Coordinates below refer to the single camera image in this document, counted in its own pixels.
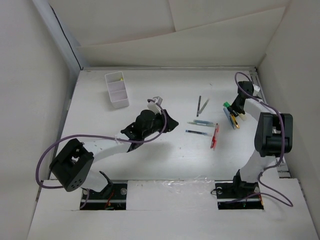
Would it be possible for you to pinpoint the black pen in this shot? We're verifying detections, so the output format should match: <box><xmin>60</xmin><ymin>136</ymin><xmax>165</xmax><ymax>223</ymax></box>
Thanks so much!
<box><xmin>196</xmin><ymin>95</ymin><xmax>202</xmax><ymax>117</ymax></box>

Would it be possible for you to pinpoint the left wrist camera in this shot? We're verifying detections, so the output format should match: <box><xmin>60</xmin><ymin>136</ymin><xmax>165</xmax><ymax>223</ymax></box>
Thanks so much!
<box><xmin>147</xmin><ymin>96</ymin><xmax>163</xmax><ymax>114</ymax></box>

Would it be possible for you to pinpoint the yellow utility knife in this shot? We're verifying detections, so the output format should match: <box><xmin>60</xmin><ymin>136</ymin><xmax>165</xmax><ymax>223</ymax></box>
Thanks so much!
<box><xmin>230</xmin><ymin>113</ymin><xmax>240</xmax><ymax>129</ymax></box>

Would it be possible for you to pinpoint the dark blue pen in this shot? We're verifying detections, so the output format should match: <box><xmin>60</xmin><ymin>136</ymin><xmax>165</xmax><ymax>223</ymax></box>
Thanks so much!
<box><xmin>185</xmin><ymin>129</ymin><xmax>210</xmax><ymax>136</ymax></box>

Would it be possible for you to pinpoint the light blue marker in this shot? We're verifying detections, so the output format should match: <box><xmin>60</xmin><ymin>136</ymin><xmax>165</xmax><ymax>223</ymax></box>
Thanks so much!
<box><xmin>193</xmin><ymin>119</ymin><xmax>215</xmax><ymax>125</ymax></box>

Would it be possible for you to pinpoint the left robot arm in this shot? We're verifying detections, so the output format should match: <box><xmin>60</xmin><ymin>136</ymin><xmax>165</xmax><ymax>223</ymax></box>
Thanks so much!
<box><xmin>49</xmin><ymin>110</ymin><xmax>179</xmax><ymax>199</ymax></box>

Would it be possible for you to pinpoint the green pen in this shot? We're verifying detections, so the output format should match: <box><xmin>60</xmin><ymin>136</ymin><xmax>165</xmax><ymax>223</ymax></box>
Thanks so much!
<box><xmin>187</xmin><ymin>121</ymin><xmax>216</xmax><ymax>128</ymax></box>

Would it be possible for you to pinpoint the white three-compartment organizer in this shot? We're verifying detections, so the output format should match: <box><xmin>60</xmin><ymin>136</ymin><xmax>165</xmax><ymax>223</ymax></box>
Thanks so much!
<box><xmin>104</xmin><ymin>71</ymin><xmax>130</xmax><ymax>109</ymax></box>

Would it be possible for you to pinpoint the red pen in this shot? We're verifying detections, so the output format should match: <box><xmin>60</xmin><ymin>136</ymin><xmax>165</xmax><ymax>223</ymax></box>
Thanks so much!
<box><xmin>210</xmin><ymin>123</ymin><xmax>220</xmax><ymax>150</ymax></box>

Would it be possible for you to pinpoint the cream yellow highlighter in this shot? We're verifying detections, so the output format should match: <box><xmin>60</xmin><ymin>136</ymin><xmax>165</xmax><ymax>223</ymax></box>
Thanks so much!
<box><xmin>238</xmin><ymin>113</ymin><xmax>247</xmax><ymax>121</ymax></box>

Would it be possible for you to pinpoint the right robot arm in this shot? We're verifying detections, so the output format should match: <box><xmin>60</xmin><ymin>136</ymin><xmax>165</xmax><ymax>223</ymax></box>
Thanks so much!
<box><xmin>231</xmin><ymin>81</ymin><xmax>294</xmax><ymax>197</ymax></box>

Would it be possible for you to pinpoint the green highlighter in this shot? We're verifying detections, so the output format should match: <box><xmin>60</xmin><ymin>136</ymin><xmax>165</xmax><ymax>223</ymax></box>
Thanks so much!
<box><xmin>223</xmin><ymin>101</ymin><xmax>231</xmax><ymax>108</ymax></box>

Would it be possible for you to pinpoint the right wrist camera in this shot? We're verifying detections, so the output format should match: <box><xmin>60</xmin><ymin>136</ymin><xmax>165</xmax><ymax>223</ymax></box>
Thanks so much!
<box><xmin>252</xmin><ymin>84</ymin><xmax>261</xmax><ymax>97</ymax></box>

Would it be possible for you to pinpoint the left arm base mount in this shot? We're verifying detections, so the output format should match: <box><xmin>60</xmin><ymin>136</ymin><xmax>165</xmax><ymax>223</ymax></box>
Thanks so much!
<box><xmin>79</xmin><ymin>171</ymin><xmax>128</xmax><ymax>211</ymax></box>

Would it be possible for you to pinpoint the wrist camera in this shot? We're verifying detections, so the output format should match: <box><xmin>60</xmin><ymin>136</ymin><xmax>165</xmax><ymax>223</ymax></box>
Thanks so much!
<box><xmin>147</xmin><ymin>96</ymin><xmax>163</xmax><ymax>114</ymax></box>
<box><xmin>252</xmin><ymin>84</ymin><xmax>261</xmax><ymax>97</ymax></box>

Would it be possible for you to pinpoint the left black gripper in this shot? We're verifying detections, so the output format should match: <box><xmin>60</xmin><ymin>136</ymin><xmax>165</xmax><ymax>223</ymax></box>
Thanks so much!
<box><xmin>142</xmin><ymin>109</ymin><xmax>178</xmax><ymax>139</ymax></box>

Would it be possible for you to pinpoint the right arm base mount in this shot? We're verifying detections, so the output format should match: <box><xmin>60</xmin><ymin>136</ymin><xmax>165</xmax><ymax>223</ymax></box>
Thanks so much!
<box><xmin>210</xmin><ymin>170</ymin><xmax>264</xmax><ymax>210</ymax></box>

